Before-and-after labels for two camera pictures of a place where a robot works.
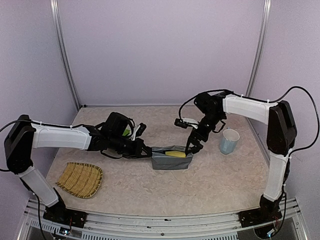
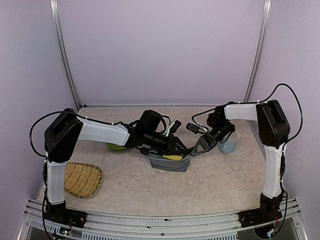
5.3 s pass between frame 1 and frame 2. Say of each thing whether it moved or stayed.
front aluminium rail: stayed
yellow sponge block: moved
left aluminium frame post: stayed
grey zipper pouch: stayed
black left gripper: moved
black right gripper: moved
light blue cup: stayed
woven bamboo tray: stayed
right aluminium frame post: stayed
